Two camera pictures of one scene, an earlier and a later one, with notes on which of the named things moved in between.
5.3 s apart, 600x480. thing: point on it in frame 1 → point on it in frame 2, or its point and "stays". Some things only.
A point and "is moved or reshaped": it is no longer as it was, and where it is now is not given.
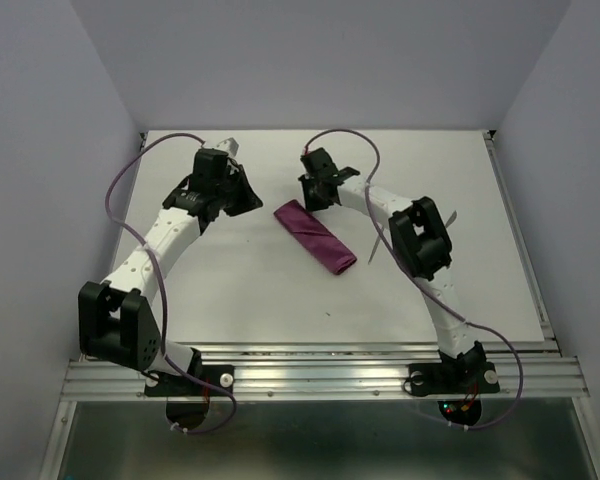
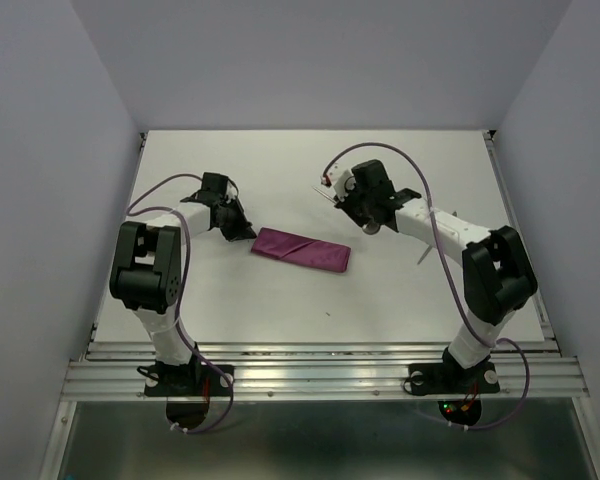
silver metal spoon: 452,219 is moved or reshaped
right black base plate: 453,378 stays
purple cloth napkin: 316,236 → 302,250
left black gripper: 250,200 → 242,230
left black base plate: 175,385 stays
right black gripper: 310,205 → 345,206
